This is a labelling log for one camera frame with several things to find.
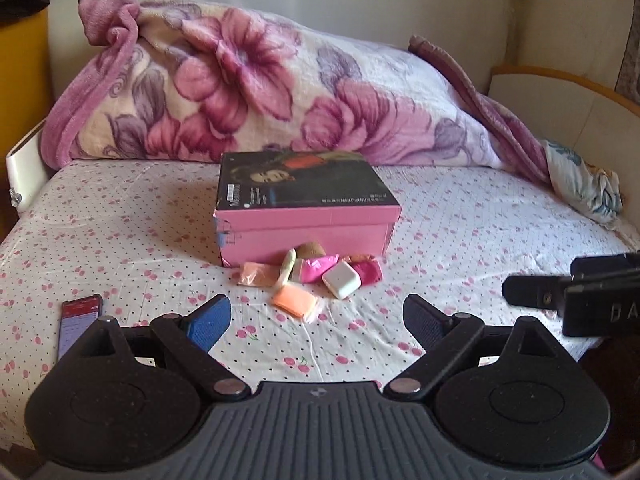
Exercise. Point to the white wood-edged headboard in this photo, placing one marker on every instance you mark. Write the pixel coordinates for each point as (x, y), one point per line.
(550, 110)

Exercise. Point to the smartphone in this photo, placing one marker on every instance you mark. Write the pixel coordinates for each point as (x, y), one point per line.
(75, 320)

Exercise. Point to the white square case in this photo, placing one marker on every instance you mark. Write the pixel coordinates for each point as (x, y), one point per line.
(341, 280)

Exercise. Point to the white bed side board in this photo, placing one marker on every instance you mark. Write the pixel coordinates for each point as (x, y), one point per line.
(25, 160)

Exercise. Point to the blue floral pillow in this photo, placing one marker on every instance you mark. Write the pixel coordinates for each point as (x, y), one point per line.
(585, 180)

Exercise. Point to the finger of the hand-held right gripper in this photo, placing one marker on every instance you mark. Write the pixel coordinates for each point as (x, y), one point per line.
(532, 291)

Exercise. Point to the pink cardboard box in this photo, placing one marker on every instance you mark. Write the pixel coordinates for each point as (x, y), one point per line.
(300, 246)

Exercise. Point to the cherry print bed sheet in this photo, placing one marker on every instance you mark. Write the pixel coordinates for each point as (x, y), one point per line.
(125, 220)

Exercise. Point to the magenta clay packet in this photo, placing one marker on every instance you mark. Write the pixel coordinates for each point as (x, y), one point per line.
(369, 273)
(315, 270)

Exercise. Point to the person's dark purple clothing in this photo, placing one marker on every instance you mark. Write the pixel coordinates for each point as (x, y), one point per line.
(615, 365)

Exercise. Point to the peach clay packet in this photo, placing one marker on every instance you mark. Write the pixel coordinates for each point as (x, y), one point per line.
(257, 274)

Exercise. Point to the orange clay packet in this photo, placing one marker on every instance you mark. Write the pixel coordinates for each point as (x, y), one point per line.
(292, 301)

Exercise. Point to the metal bed frame bolt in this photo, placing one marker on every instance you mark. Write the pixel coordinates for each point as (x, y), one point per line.
(16, 195)

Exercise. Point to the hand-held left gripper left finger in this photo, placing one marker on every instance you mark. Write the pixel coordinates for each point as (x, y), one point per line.
(210, 321)

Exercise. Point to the yellow wooden wardrobe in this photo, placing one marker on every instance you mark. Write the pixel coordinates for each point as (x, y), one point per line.
(25, 75)

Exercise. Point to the pale green clay packet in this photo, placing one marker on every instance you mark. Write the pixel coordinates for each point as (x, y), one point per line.
(286, 265)

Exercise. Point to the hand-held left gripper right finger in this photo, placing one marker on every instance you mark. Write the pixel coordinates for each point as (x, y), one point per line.
(425, 321)

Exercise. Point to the portrait print box lid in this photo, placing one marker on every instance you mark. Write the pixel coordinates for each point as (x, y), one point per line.
(310, 180)

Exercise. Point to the pink floral blanket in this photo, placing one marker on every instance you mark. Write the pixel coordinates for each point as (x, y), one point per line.
(250, 75)

